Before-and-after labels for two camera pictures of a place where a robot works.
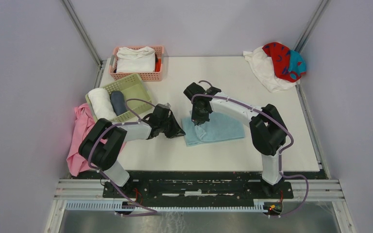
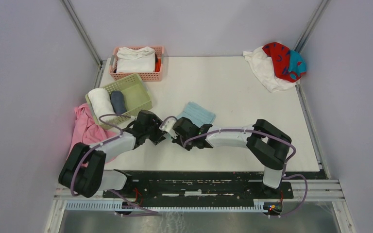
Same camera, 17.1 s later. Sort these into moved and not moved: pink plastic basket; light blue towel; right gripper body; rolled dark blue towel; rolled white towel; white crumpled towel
Moved: light blue towel; right gripper body
Not moved: rolled white towel; rolled dark blue towel; white crumpled towel; pink plastic basket
